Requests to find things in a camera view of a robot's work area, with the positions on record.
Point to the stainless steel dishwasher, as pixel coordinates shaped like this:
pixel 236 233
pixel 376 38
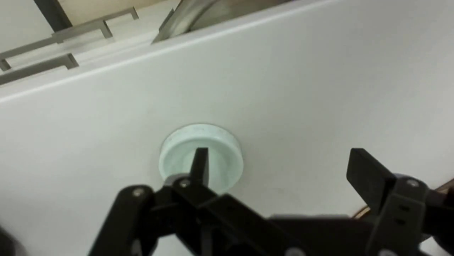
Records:
pixel 227 8

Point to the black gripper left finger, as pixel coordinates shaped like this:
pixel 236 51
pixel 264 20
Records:
pixel 199 213

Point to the white drawer cabinet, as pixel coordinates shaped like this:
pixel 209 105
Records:
pixel 122 39

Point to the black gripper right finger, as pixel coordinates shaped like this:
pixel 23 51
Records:
pixel 402 207

